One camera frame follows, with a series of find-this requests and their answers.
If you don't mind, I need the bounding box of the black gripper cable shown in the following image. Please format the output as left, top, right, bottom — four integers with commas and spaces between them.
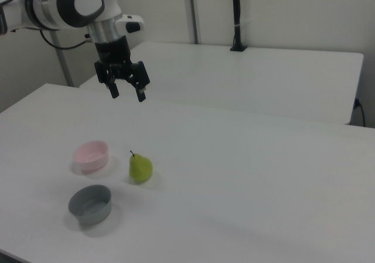
39, 29, 90, 50

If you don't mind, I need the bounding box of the black floor cable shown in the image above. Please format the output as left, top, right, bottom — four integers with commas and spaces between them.
353, 97, 367, 127

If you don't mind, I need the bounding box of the pink plastic bowl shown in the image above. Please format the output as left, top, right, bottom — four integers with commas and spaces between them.
73, 140, 110, 172

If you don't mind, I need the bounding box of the black camera pole with base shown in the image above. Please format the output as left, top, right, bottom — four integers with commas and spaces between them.
229, 0, 248, 53

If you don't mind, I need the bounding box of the grey plastic bowl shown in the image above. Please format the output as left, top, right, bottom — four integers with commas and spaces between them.
68, 184, 113, 226

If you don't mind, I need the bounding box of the green pear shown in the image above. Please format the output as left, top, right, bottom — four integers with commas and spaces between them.
129, 150, 154, 184

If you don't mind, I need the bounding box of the grey partition post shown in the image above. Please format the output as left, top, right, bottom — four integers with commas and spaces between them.
52, 30, 74, 87
183, 0, 203, 45

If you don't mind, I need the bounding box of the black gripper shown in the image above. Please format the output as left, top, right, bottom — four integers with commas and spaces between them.
94, 36, 151, 103

